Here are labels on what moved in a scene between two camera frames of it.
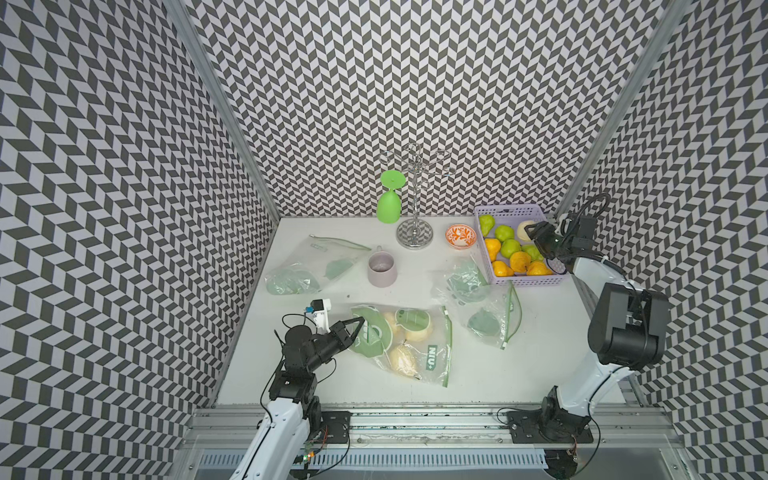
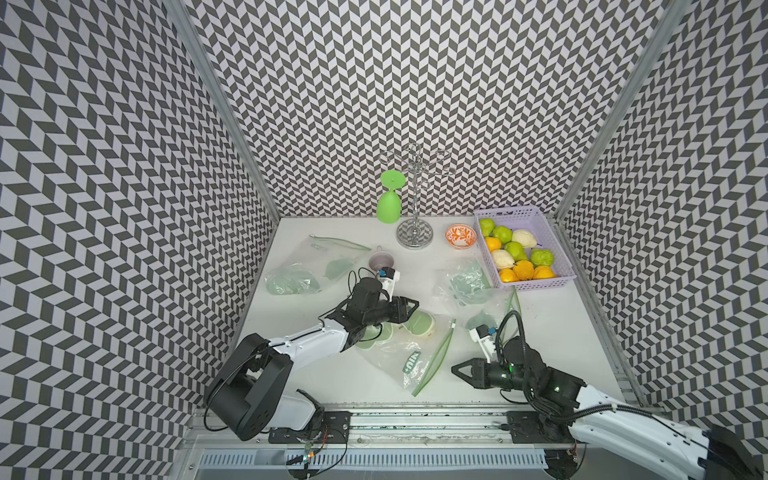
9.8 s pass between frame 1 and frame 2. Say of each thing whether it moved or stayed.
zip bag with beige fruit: moved
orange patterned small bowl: stayed
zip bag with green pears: stayed
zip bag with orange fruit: stayed
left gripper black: moved
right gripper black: moved
